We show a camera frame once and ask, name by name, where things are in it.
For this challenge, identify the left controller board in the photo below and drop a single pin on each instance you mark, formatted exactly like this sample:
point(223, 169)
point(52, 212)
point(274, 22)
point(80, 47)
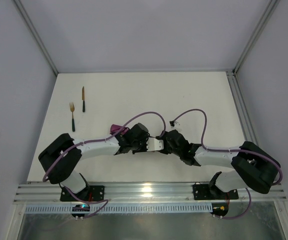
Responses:
point(80, 211)

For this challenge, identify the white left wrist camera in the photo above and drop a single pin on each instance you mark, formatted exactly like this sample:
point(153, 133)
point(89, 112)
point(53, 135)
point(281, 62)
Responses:
point(154, 144)

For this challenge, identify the gold fork black handle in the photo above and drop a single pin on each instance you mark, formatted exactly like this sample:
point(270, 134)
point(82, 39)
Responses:
point(72, 109)

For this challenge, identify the purple cloth napkin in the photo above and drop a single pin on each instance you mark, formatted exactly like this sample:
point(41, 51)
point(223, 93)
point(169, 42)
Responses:
point(118, 128)

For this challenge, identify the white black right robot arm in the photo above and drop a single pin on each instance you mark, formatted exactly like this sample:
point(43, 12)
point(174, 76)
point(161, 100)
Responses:
point(227, 181)

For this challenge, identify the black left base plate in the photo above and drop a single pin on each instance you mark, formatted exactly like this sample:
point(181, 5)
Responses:
point(93, 193)

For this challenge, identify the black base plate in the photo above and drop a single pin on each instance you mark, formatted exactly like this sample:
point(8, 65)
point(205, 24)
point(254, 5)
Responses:
point(93, 193)
point(202, 191)

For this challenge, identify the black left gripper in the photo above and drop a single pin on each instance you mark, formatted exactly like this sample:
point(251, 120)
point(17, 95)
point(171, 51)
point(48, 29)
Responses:
point(139, 139)

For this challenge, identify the aluminium right side rail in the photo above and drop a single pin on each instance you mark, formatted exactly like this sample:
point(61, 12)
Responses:
point(246, 120)

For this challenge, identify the gold knife black handle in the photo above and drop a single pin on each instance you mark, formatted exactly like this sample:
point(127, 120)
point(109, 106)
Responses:
point(83, 99)

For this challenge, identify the right corner frame post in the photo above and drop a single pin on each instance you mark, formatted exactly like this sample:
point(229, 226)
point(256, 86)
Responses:
point(256, 33)

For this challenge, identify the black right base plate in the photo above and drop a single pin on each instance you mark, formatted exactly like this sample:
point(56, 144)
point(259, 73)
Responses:
point(202, 191)

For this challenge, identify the right controller board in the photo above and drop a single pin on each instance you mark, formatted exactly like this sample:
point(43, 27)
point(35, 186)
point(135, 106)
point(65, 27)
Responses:
point(219, 211)

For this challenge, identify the aluminium rail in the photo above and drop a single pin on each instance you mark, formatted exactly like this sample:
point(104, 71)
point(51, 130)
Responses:
point(127, 192)
point(246, 120)

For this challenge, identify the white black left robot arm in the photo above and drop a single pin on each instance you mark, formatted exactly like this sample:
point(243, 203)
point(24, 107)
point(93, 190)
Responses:
point(61, 157)

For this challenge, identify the aluminium front rail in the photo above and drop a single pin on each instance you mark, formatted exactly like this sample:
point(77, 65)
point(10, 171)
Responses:
point(127, 192)

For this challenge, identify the controller board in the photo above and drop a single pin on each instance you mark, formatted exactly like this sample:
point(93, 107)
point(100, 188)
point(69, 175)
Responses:
point(219, 211)
point(80, 211)

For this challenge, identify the slotted grey cable duct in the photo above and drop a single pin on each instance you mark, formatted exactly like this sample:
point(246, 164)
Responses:
point(123, 208)

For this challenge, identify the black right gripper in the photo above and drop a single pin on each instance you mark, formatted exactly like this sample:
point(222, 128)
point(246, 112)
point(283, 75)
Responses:
point(172, 141)

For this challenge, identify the left corner frame post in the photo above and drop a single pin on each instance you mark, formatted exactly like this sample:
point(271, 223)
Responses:
point(35, 35)

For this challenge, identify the corner frame post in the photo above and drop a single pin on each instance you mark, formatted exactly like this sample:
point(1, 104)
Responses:
point(256, 33)
point(35, 35)

